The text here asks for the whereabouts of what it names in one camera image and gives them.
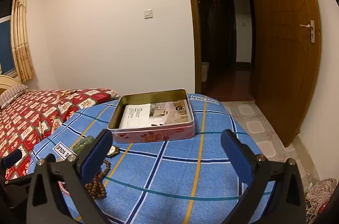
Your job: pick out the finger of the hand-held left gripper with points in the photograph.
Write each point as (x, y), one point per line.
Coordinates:
(12, 157)

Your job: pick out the red patterned bedspread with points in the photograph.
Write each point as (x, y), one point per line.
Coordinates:
(26, 118)

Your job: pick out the beige narrow curtain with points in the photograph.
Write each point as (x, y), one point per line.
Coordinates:
(21, 41)

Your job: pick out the white light switch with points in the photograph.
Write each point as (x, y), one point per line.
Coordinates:
(148, 13)

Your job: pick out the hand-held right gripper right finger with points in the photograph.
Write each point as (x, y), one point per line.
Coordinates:
(236, 157)

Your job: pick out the brown wooden door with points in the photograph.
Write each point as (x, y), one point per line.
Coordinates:
(278, 54)

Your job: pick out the window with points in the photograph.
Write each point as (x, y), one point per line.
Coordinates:
(5, 41)

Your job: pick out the crumpled patterned cloth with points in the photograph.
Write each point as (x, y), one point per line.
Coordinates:
(320, 197)

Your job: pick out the green jade pendant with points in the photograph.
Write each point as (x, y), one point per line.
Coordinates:
(84, 142)

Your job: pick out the pink tin box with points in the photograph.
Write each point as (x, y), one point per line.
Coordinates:
(159, 135)

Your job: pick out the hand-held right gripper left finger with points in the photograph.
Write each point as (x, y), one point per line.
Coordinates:
(97, 154)

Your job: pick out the brown wooden door frame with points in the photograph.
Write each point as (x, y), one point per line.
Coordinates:
(194, 28)

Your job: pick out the cream wooden headboard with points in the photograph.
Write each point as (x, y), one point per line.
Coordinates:
(8, 79)

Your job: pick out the striped pillow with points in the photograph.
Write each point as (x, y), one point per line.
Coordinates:
(12, 94)

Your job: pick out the metal band wristwatch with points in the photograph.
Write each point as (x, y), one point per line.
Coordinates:
(113, 151)

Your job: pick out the pale waste bin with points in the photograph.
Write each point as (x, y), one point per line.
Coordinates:
(205, 71)

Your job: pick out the blue plaid blanket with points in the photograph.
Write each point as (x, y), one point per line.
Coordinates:
(180, 173)

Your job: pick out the white printed paper sheet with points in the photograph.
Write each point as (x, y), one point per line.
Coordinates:
(137, 115)

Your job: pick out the pink bangle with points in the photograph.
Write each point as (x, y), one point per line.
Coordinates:
(64, 188)

